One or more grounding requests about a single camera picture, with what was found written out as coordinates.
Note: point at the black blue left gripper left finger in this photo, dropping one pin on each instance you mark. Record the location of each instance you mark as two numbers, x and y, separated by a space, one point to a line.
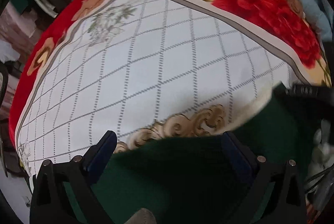
50 202

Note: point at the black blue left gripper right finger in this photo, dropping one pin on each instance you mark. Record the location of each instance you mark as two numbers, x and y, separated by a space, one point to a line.
260 191

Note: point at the green white varsity jacket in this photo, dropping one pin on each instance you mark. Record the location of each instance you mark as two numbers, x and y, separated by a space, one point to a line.
182 180

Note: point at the grey gloved hand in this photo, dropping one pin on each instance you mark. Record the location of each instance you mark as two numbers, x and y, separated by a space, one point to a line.
142 216

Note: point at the light blue cloth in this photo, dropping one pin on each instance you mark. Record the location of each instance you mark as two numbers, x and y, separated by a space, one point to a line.
319 14

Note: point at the red floral blanket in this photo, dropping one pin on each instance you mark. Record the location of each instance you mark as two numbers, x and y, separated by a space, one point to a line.
261 10

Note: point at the white quilted bed cover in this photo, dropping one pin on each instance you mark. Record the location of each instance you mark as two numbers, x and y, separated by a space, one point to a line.
153 68

